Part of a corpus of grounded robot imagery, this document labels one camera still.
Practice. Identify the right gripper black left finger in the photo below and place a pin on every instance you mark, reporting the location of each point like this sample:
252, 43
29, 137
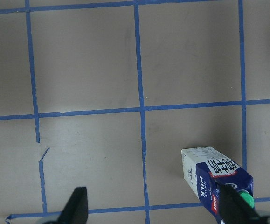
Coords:
76, 209

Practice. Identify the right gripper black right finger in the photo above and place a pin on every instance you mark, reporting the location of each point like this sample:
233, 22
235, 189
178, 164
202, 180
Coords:
233, 209

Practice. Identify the blue white milk carton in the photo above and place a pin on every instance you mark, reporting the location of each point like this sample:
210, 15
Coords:
205, 169

